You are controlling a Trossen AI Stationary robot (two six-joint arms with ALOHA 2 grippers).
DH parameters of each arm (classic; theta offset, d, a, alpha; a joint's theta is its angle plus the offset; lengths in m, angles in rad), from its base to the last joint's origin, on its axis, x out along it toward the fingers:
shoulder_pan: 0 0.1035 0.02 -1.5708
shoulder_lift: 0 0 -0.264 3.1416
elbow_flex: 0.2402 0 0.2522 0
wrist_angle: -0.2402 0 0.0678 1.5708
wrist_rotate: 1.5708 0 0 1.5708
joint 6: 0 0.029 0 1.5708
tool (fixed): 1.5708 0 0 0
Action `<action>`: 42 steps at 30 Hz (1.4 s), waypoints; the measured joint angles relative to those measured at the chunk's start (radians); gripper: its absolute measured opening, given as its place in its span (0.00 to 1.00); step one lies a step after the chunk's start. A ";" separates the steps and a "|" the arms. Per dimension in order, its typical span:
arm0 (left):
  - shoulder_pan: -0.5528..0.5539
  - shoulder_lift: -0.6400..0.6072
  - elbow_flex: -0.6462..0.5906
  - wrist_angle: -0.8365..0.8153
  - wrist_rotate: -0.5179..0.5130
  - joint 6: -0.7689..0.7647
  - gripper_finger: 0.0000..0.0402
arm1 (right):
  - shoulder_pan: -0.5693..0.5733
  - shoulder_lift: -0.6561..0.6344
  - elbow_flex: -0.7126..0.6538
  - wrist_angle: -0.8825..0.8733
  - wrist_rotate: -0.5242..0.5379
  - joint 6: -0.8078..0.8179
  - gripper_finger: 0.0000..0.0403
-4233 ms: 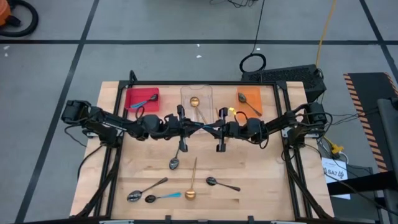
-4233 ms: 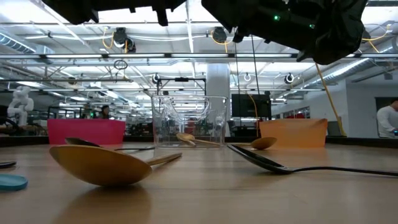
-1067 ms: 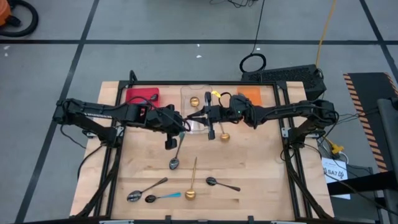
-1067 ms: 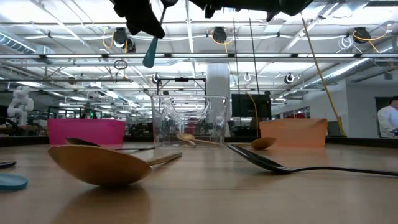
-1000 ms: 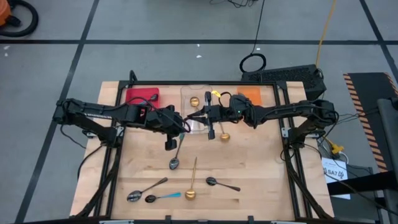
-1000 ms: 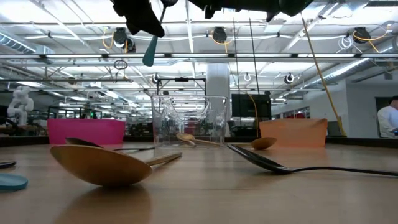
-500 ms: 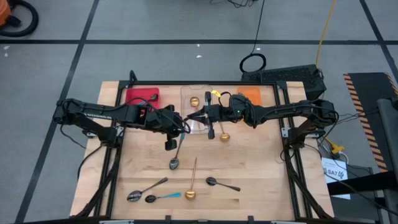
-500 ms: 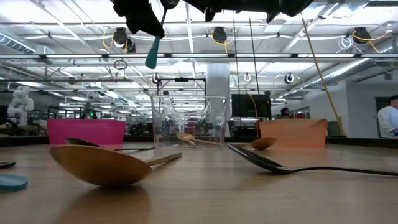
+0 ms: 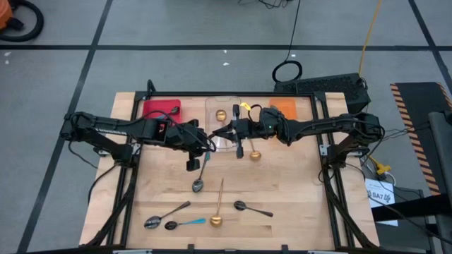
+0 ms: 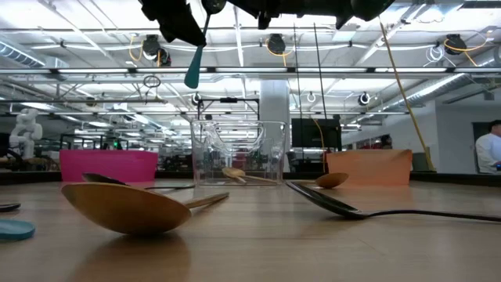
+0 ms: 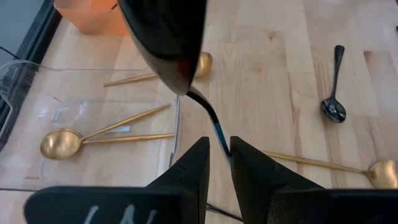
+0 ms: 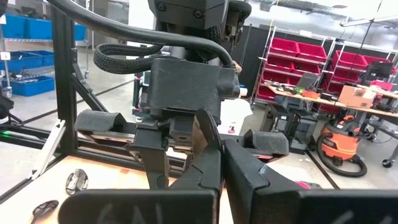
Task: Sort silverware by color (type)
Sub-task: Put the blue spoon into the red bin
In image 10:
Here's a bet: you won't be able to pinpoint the wooden spoons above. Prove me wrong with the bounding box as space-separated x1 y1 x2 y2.
221 167 248 186

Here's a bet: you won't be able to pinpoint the white pillar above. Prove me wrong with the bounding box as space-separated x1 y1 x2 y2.
259 80 291 173

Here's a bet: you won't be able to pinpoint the clear plastic bin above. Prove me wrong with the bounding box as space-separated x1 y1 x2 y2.
190 119 287 186

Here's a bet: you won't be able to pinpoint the red plastic bin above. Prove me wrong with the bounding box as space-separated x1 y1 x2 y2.
59 149 160 183

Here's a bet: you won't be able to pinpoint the black monitor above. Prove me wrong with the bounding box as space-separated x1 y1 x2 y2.
290 117 342 150

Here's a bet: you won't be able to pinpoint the orange plastic bin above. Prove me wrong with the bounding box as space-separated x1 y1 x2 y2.
326 149 413 186

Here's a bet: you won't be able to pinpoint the person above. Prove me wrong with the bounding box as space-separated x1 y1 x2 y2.
474 119 501 175

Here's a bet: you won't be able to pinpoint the black ceiling cable reel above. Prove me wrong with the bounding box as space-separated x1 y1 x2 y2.
141 34 162 56
267 33 287 56
445 33 467 56

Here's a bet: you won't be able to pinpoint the black gantry frame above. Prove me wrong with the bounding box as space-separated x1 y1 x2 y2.
196 97 261 121

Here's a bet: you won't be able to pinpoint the black metal table frame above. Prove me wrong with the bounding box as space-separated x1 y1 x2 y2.
0 170 501 187

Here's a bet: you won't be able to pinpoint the yellow cable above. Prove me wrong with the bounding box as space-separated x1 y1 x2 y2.
377 20 437 172

